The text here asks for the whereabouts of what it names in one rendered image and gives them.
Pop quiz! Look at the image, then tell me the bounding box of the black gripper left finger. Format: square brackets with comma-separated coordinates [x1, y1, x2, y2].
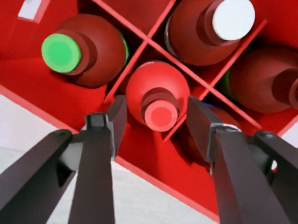
[0, 95, 127, 224]

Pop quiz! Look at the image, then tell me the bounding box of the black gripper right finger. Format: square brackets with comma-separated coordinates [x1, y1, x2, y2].
[185, 96, 298, 224]

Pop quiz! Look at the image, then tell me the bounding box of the dark brown bottle with white cap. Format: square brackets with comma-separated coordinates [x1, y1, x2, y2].
[163, 0, 254, 66]

